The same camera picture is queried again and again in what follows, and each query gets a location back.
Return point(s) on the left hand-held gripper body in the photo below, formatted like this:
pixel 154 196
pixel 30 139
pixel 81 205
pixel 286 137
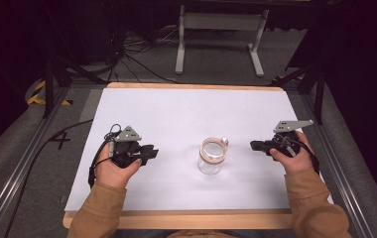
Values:
pixel 127 145

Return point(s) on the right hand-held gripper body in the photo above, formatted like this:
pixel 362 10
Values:
pixel 284 140

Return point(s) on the white table mat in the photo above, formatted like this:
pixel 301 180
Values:
pixel 189 115

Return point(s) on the glass jar with wooden lid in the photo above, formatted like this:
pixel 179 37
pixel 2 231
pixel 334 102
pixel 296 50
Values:
pixel 212 155

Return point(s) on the black tripod stand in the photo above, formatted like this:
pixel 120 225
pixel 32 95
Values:
pixel 315 82
pixel 56 79

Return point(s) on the person's right hand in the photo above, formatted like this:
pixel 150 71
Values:
pixel 295 162

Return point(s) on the white metal desk frame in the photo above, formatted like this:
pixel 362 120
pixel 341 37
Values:
pixel 221 21

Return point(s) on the person's left hand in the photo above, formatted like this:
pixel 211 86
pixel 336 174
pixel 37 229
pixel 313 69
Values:
pixel 115 173

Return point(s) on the aluminium rail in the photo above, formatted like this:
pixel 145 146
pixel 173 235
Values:
pixel 338 165
pixel 18 172

